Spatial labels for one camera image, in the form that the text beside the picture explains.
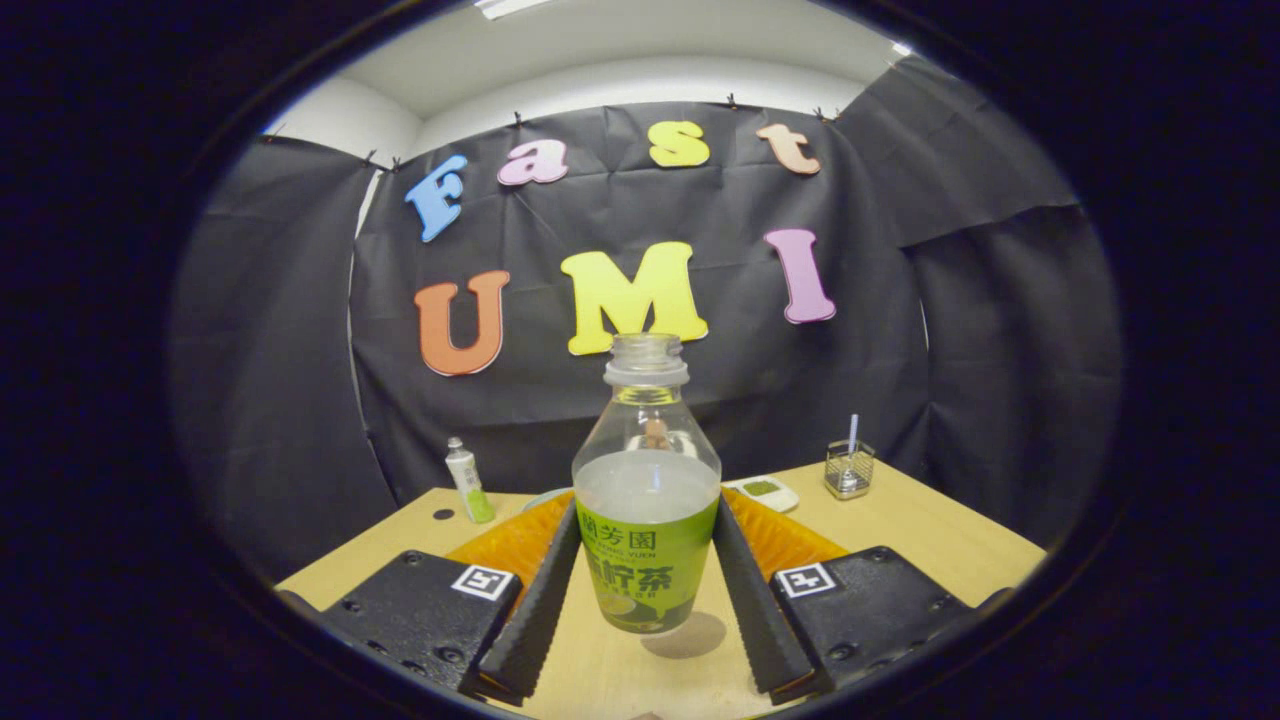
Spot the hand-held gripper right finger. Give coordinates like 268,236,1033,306
712,488,1011,701

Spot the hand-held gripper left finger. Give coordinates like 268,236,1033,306
320,492,583,706

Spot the green label juice bottle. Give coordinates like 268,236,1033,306
572,333,723,635

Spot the small white green bottle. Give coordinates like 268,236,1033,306
445,437,496,525

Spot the white divided tray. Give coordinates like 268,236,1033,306
722,476,800,514

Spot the wooden table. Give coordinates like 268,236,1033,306
275,460,1049,720

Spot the black backdrop cloth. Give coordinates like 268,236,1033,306
170,55,1123,581

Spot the wire mesh holder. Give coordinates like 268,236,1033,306
824,440,876,500

